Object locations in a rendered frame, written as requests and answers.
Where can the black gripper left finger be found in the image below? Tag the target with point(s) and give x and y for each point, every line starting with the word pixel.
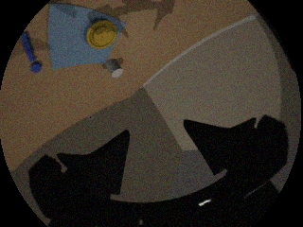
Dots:
pixel 104 166

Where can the grey cylinder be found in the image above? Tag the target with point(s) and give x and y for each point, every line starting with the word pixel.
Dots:
pixel 114 68

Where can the yellow round plate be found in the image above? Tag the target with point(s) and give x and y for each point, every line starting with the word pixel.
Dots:
pixel 101 34

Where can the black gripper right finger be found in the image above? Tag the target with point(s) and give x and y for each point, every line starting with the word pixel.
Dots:
pixel 216 143

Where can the blue flat mat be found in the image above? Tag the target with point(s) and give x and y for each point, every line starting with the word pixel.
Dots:
pixel 68 25

